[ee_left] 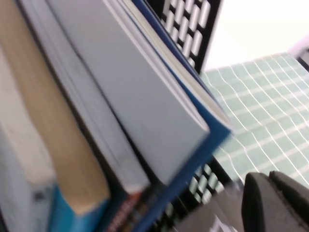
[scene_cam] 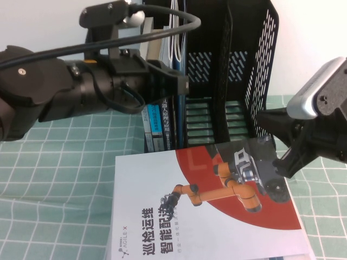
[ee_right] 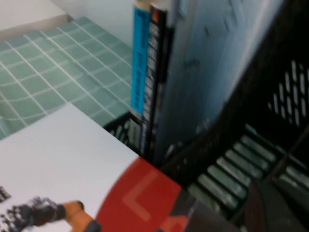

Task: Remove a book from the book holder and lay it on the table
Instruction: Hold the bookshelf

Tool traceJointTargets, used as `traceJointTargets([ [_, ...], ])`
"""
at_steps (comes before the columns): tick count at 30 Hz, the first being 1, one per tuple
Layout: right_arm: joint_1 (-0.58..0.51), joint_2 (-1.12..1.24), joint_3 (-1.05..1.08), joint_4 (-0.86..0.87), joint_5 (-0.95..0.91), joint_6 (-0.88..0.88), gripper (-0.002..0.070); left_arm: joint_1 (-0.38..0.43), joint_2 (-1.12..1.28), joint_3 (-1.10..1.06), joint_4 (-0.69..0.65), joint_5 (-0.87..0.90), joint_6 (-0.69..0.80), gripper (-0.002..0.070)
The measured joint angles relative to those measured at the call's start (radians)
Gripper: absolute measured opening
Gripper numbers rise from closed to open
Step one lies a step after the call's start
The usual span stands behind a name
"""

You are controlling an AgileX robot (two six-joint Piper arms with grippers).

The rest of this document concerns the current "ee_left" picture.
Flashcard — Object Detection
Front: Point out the blue cover book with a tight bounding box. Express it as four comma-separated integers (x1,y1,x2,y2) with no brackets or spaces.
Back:
45,0,211,187

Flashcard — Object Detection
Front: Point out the cyan spine book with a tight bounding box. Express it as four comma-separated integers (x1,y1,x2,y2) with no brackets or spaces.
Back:
0,0,112,232

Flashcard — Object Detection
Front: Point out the green checked tablecloth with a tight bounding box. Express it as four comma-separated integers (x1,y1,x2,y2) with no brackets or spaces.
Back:
188,52,309,191

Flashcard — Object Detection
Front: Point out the black mesh book holder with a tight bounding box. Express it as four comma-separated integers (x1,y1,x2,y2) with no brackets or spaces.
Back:
135,0,242,232

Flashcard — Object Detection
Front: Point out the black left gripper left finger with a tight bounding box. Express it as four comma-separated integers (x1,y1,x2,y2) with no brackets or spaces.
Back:
242,172,302,232

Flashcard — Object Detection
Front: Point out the grey spine book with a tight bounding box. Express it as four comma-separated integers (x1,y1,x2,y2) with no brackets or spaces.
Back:
0,45,58,232

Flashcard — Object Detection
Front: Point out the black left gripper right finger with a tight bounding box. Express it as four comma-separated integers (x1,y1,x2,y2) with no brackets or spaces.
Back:
269,170,309,232

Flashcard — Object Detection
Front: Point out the black spine robotics book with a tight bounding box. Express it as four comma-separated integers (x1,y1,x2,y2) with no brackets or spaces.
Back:
16,0,153,232

